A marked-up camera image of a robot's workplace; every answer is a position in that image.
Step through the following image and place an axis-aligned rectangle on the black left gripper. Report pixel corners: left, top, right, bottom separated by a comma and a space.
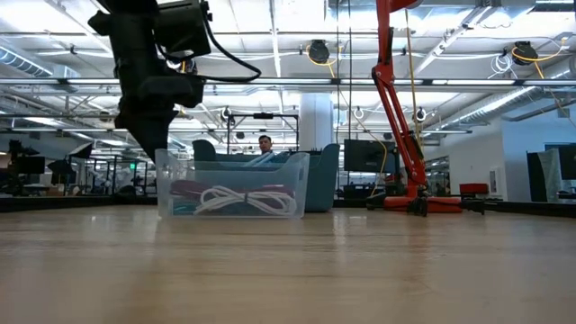
87, 9, 206, 162

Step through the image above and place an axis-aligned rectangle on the pink black braided cable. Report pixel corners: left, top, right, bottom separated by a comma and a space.
170, 179, 296, 202

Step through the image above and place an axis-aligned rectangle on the white USB cable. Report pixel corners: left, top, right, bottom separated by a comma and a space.
193, 184, 298, 216

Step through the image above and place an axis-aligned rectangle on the clear plastic bin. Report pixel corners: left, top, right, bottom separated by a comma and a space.
155, 148, 311, 221

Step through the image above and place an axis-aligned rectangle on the person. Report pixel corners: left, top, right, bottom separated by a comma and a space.
257, 134, 275, 155

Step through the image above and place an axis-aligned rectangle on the long ceiling light bar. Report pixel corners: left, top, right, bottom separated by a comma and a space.
0, 76, 576, 87

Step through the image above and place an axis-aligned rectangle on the white building column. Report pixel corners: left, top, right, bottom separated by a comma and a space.
299, 93, 335, 152

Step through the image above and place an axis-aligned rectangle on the teal plastic bin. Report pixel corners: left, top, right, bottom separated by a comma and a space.
192, 138, 341, 213

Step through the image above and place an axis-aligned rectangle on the black background monitor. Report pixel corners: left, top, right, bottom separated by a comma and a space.
344, 139, 398, 175

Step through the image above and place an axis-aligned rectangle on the red desk lamp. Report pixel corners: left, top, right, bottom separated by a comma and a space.
371, 0, 464, 215

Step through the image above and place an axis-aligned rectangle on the red box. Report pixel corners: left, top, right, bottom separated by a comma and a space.
458, 183, 490, 195

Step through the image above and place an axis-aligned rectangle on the black ceiling cable reel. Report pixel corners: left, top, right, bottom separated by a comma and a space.
511, 40, 540, 67
168, 57, 199, 76
307, 39, 332, 65

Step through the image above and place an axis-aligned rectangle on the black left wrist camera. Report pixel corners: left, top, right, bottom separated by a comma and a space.
154, 0, 212, 59

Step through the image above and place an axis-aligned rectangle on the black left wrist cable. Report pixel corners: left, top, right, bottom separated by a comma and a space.
202, 8, 263, 85

